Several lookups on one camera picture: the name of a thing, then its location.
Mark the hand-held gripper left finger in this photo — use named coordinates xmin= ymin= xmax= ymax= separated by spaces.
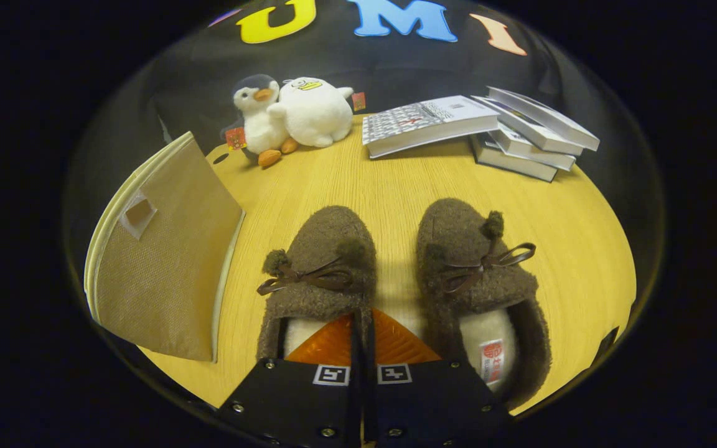
xmin=215 ymin=313 xmax=365 ymax=448

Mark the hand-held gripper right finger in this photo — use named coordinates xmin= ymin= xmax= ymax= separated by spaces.
xmin=366 ymin=308 xmax=512 ymax=448

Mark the brown fuzzy shoe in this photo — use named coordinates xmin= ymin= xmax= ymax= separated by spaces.
xmin=256 ymin=205 xmax=378 ymax=362
xmin=416 ymin=198 xmax=552 ymax=411

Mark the beige fabric storage box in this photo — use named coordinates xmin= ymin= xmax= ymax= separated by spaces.
xmin=83 ymin=131 xmax=246 ymax=363

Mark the dark grey book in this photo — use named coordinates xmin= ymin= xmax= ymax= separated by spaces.
xmin=470 ymin=133 xmax=560 ymax=183

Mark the white thin book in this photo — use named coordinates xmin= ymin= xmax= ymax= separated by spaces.
xmin=495 ymin=121 xmax=577 ymax=172

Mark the grey penguin plush toy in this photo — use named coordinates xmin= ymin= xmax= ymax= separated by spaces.
xmin=224 ymin=74 xmax=300 ymax=169

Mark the patterned cover book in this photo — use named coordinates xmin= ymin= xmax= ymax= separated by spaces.
xmin=362 ymin=95 xmax=501 ymax=159

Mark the white duck plush toy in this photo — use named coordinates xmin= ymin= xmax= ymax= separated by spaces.
xmin=269 ymin=77 xmax=367 ymax=149

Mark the white book dark photo cover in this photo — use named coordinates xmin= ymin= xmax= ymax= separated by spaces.
xmin=486 ymin=86 xmax=601 ymax=152

